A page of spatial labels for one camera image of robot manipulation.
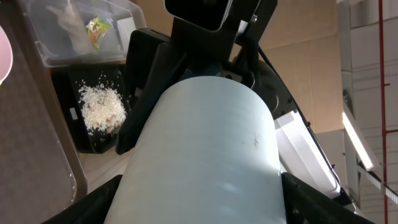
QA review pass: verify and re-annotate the dark brown serving tray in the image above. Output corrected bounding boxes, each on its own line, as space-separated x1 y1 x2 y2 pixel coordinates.
1 1 88 223

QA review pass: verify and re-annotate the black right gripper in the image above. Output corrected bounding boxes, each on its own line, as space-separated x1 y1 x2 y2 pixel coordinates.
123 28 280 118

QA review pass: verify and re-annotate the white paper cup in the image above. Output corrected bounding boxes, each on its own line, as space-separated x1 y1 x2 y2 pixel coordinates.
105 77 287 224

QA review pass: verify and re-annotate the crumpled white tissue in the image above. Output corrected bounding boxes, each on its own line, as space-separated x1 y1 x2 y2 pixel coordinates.
46 0 91 55

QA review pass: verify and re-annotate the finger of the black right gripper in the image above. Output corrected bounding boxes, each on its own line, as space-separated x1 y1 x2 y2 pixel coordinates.
115 43 187 155

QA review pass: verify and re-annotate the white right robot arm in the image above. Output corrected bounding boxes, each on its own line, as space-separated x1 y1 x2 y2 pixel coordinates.
115 28 351 205

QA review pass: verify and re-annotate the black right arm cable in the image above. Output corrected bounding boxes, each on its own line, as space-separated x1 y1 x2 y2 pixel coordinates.
256 43 333 175

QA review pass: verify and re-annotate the clear plastic bin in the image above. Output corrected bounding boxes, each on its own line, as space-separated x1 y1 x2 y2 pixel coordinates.
19 0 146 67

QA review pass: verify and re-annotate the yellow green snack wrapper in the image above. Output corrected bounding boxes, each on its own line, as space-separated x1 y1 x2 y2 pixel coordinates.
86 16 110 50

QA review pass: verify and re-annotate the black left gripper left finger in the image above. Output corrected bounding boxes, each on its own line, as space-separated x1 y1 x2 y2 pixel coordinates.
43 175 122 224

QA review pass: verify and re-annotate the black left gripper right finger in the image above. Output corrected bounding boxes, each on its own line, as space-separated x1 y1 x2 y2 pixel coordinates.
282 172 371 224

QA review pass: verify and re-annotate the pile of cooked rice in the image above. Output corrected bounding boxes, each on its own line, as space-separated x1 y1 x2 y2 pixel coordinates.
78 73 127 136

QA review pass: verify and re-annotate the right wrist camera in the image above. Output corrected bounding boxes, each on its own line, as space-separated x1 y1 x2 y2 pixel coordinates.
164 0 278 42

